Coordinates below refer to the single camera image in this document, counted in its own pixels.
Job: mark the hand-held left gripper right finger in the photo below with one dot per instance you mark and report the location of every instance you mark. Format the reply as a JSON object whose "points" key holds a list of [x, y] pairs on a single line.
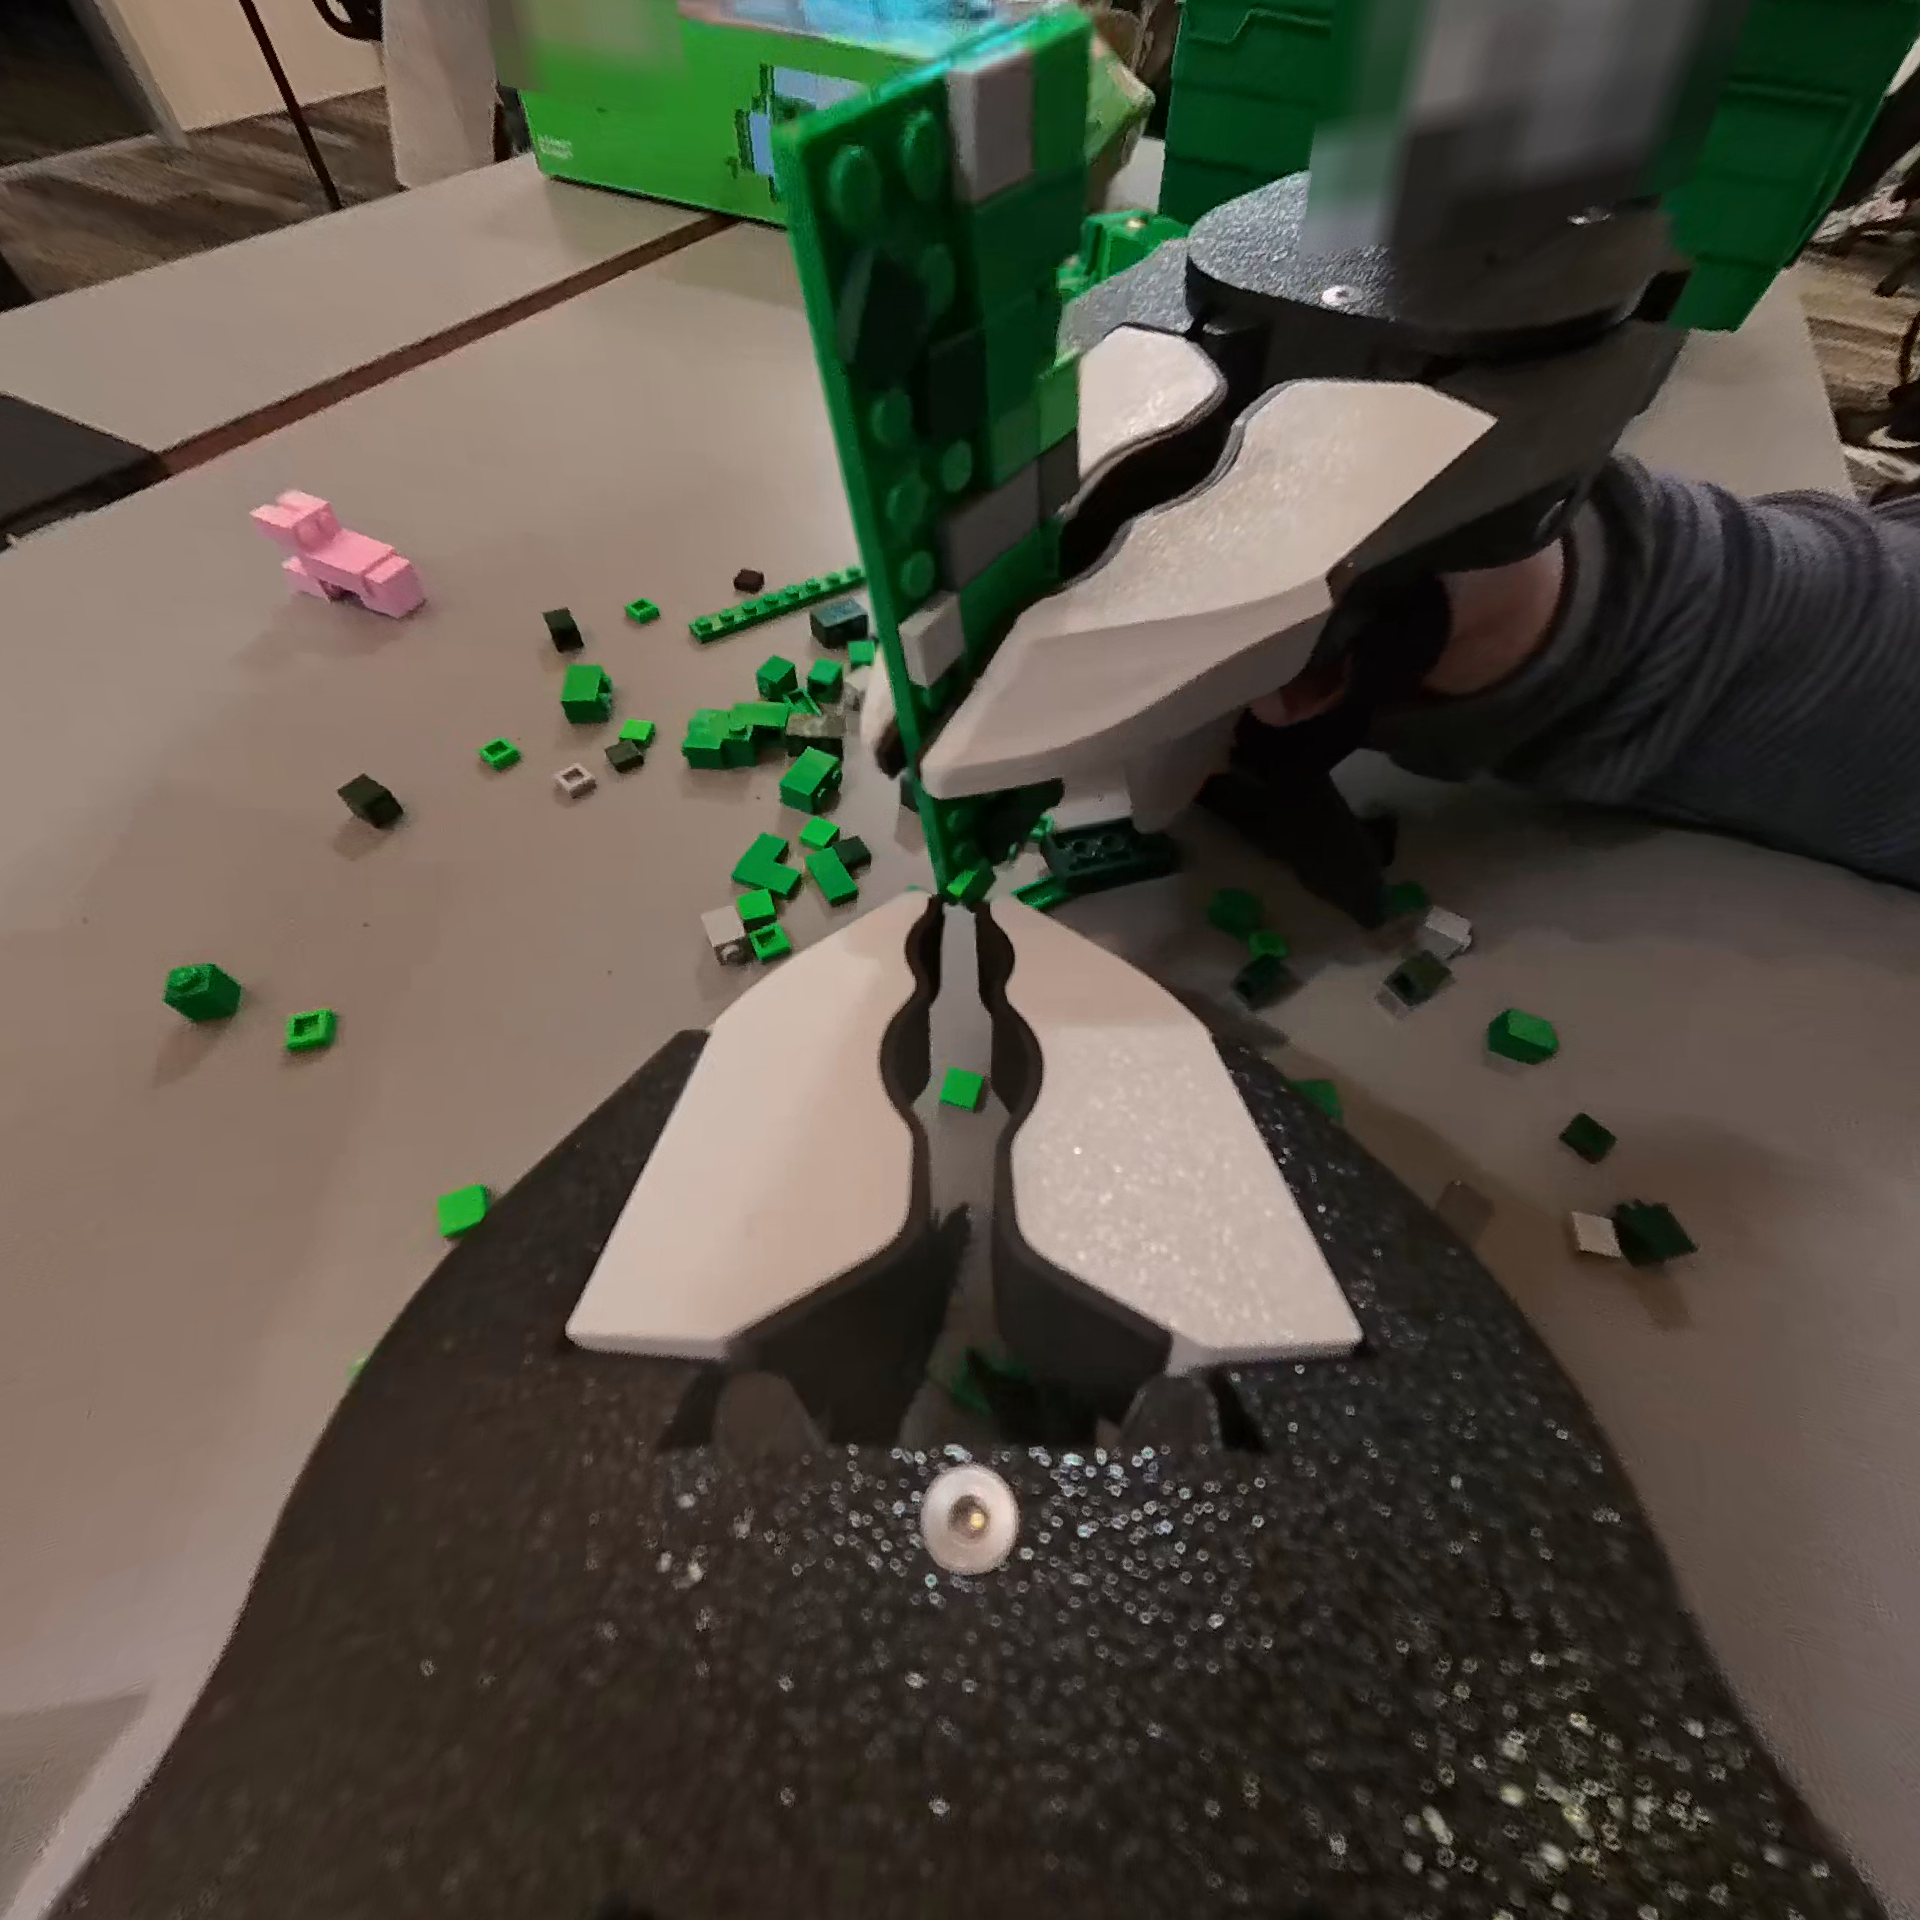
{"points": [[1170, 1184]]}

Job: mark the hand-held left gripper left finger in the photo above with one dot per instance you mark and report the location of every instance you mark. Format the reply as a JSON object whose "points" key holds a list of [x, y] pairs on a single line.
{"points": [[749, 1170]]}

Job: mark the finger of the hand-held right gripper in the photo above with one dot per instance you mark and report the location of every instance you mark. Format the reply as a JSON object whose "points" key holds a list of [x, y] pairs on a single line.
{"points": [[1201, 599], [1148, 404]]}

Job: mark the green brick plate assembly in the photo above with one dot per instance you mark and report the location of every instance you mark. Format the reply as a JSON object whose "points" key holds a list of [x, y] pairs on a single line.
{"points": [[901, 375]]}

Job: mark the person's right forearm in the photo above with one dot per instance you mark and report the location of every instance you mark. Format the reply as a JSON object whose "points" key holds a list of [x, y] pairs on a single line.
{"points": [[1724, 662]]}

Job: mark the person's right hand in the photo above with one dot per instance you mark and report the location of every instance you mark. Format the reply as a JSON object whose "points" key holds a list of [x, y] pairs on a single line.
{"points": [[1507, 623]]}

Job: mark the large green brick model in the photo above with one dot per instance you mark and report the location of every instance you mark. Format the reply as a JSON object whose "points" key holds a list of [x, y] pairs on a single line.
{"points": [[1231, 106]]}

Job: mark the long narrow green brick strip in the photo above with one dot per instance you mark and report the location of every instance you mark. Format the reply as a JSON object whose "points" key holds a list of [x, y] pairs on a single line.
{"points": [[763, 603]]}

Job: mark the scattered small loose bricks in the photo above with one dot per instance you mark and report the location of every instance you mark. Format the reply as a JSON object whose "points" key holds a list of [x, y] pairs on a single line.
{"points": [[586, 692]]}

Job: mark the green toy set box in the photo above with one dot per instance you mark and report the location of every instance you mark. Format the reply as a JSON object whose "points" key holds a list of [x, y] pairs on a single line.
{"points": [[644, 150]]}

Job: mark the pink brick pig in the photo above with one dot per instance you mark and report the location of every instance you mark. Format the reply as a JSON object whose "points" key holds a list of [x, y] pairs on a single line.
{"points": [[353, 563]]}

